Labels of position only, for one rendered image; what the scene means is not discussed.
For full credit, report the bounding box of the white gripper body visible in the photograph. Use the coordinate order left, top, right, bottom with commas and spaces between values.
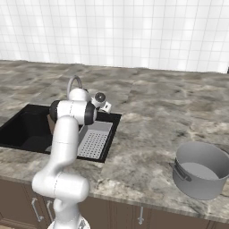
101, 100, 114, 115

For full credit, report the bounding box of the grey perforated sink tray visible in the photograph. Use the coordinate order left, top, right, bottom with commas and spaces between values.
76, 120, 114, 160

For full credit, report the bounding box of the brown object in sink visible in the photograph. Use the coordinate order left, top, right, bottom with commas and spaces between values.
47, 114, 56, 136

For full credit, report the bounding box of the black sink basin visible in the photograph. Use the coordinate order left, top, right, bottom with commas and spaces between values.
0, 103, 123, 164

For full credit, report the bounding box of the grey metal pot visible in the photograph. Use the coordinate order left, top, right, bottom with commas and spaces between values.
168, 140, 229, 201

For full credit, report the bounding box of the grey curved tap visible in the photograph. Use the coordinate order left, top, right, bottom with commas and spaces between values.
66, 74, 90, 101

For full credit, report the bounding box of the brown cupboard door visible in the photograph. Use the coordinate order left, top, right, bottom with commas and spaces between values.
148, 208, 229, 229
0, 177, 46, 229
42, 195, 112, 229
108, 200, 151, 229

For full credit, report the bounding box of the silver cupboard handle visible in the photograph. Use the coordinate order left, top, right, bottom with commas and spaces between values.
137, 206, 145, 225
30, 197, 45, 224
46, 199, 55, 224

